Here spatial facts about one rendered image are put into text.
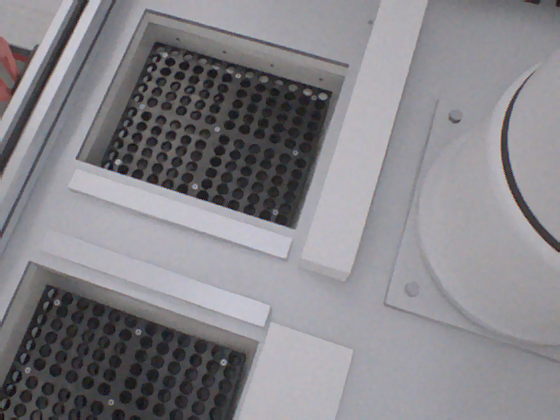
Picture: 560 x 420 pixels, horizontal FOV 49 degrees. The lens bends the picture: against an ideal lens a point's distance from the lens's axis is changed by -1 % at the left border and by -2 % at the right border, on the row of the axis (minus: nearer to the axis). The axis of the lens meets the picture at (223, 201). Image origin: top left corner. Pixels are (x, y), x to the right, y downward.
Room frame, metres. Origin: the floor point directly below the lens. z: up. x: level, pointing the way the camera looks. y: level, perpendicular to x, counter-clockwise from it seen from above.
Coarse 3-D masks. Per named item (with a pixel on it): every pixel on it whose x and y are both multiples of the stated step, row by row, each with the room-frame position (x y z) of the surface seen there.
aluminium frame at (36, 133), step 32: (96, 0) 0.43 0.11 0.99; (96, 32) 0.41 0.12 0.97; (64, 64) 0.36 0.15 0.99; (32, 96) 0.32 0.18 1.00; (64, 96) 0.33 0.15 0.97; (32, 128) 0.29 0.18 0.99; (32, 160) 0.26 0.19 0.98; (0, 192) 0.22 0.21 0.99; (0, 224) 0.20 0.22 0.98; (0, 256) 0.17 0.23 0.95
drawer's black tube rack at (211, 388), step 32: (64, 320) 0.11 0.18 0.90; (96, 320) 0.11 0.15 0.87; (128, 320) 0.11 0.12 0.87; (64, 352) 0.08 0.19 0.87; (96, 352) 0.08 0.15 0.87; (128, 352) 0.07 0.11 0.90; (160, 352) 0.07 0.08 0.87; (192, 352) 0.07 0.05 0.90; (224, 352) 0.06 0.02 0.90; (32, 384) 0.05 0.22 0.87; (64, 384) 0.05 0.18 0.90; (96, 384) 0.04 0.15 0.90; (128, 384) 0.04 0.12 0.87; (160, 384) 0.04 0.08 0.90; (192, 384) 0.03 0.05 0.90; (224, 384) 0.03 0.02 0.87; (0, 416) 0.02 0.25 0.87; (32, 416) 0.02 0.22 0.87; (64, 416) 0.02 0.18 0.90; (96, 416) 0.01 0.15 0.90; (128, 416) 0.01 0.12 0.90; (160, 416) 0.01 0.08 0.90; (192, 416) 0.00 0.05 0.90; (224, 416) 0.00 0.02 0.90
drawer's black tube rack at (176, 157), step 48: (192, 96) 0.36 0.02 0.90; (240, 96) 0.37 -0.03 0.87; (288, 96) 0.36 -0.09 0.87; (144, 144) 0.30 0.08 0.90; (192, 144) 0.29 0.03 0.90; (240, 144) 0.30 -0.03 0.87; (288, 144) 0.30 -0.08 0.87; (192, 192) 0.24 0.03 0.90; (240, 192) 0.24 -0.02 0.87; (288, 192) 0.23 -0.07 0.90
